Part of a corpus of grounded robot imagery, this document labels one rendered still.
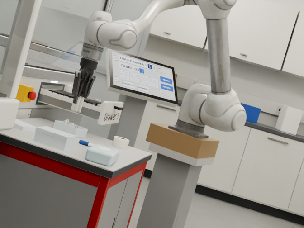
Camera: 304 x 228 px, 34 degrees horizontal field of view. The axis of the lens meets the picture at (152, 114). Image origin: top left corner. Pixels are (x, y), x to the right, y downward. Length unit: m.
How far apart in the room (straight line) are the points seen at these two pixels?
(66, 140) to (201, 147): 0.95
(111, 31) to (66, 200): 0.69
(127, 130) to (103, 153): 1.64
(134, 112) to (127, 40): 1.43
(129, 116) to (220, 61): 1.12
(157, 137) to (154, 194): 0.31
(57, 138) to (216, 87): 0.95
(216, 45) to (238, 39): 3.35
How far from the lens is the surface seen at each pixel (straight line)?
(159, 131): 2.60
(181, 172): 2.60
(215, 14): 2.31
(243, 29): 5.73
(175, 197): 2.63
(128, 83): 3.21
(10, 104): 1.65
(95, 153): 1.72
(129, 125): 3.35
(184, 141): 2.55
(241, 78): 6.05
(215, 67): 2.41
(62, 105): 2.38
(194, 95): 2.60
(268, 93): 6.09
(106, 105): 2.29
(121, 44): 1.97
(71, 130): 2.15
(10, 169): 1.85
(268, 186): 5.48
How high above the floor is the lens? 1.11
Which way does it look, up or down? 4 degrees down
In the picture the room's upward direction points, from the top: 16 degrees clockwise
